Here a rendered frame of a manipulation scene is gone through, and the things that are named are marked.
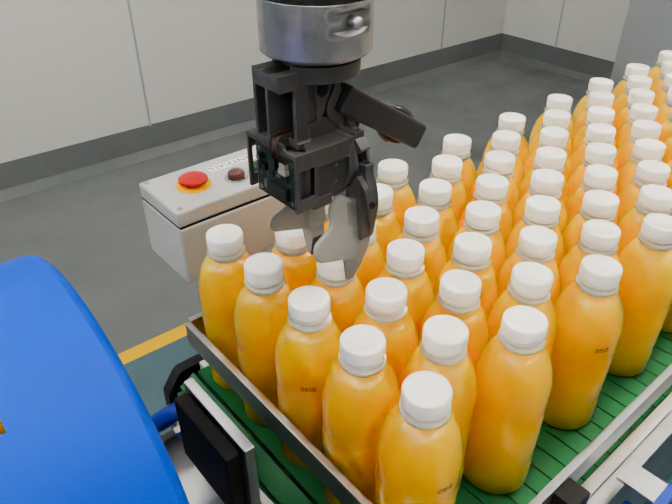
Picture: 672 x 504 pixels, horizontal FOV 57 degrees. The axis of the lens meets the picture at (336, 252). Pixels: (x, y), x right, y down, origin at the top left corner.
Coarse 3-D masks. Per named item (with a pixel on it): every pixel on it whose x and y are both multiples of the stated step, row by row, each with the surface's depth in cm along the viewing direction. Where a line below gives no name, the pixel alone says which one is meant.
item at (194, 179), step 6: (186, 174) 75; (192, 174) 75; (198, 174) 75; (204, 174) 75; (180, 180) 74; (186, 180) 74; (192, 180) 74; (198, 180) 74; (204, 180) 74; (186, 186) 74; (192, 186) 74; (198, 186) 75
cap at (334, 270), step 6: (318, 264) 62; (324, 264) 61; (330, 264) 61; (336, 264) 61; (342, 264) 61; (318, 270) 62; (324, 270) 61; (330, 270) 61; (336, 270) 61; (342, 270) 61; (324, 276) 62; (330, 276) 61; (336, 276) 61; (342, 276) 61
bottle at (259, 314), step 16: (256, 288) 61; (272, 288) 61; (288, 288) 63; (240, 304) 62; (256, 304) 61; (272, 304) 61; (240, 320) 62; (256, 320) 61; (272, 320) 61; (240, 336) 63; (256, 336) 62; (272, 336) 62; (240, 352) 65; (256, 352) 63; (272, 352) 63; (240, 368) 67; (256, 368) 64; (272, 368) 64; (256, 384) 66; (272, 384) 65; (272, 400) 67; (256, 416) 69
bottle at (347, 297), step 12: (324, 288) 62; (336, 288) 62; (348, 288) 62; (360, 288) 63; (336, 300) 62; (348, 300) 62; (360, 300) 63; (336, 312) 62; (348, 312) 62; (348, 324) 63
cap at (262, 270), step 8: (256, 256) 62; (264, 256) 62; (272, 256) 62; (248, 264) 61; (256, 264) 61; (264, 264) 61; (272, 264) 61; (280, 264) 61; (248, 272) 60; (256, 272) 59; (264, 272) 59; (272, 272) 60; (280, 272) 60; (248, 280) 60; (256, 280) 60; (264, 280) 60; (272, 280) 60; (280, 280) 61
